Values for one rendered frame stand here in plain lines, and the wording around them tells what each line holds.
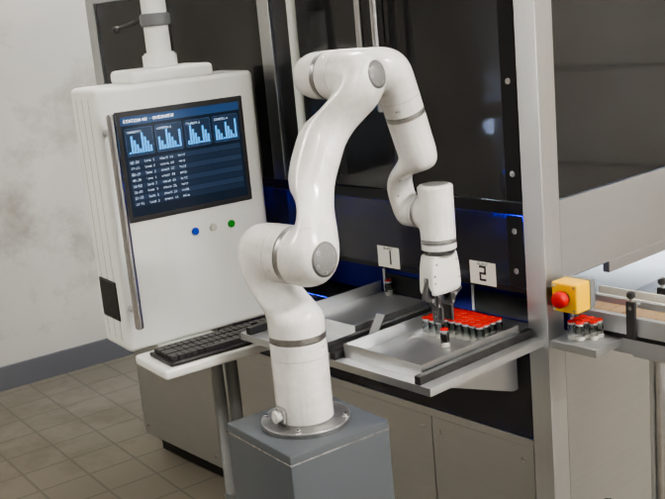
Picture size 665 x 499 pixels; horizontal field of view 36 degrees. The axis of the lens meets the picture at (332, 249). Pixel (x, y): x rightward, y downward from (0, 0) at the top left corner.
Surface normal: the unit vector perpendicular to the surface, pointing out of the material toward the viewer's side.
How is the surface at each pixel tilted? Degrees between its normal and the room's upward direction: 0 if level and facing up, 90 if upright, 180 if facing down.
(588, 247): 90
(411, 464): 90
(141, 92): 90
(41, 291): 90
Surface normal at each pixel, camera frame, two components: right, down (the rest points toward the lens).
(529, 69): -0.75, 0.22
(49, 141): 0.58, 0.14
